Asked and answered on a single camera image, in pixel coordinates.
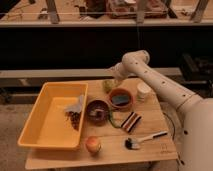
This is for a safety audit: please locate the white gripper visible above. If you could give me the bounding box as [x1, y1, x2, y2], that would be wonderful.
[109, 63, 129, 81]

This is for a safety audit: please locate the yellow-green banana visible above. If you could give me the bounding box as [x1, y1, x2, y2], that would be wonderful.
[102, 79, 113, 93]

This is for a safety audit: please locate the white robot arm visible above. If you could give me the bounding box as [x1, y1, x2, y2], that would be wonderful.
[110, 50, 213, 171]

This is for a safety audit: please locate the orange bowl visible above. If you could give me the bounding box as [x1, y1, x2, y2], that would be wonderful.
[108, 88, 133, 110]

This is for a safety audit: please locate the teal sponge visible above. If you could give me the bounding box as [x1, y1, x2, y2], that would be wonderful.
[111, 95, 129, 105]

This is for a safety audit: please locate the white cup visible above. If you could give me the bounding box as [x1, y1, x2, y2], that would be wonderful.
[137, 83, 151, 100]

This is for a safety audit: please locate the grey crumpled cloth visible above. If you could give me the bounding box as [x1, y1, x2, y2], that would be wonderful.
[65, 95, 84, 113]

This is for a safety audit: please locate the bunch of dark grapes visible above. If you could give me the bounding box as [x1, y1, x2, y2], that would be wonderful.
[66, 112, 81, 130]

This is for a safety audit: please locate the red yellow apple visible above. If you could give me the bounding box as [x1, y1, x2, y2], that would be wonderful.
[85, 136, 101, 154]

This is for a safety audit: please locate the yellow plastic tub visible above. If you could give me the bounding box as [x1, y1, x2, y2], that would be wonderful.
[18, 82, 88, 150]

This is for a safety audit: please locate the white handled dish brush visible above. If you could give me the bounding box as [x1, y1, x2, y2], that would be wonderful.
[124, 131, 168, 150]

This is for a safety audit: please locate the black floor cable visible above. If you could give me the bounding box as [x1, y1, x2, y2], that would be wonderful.
[163, 111, 184, 168]

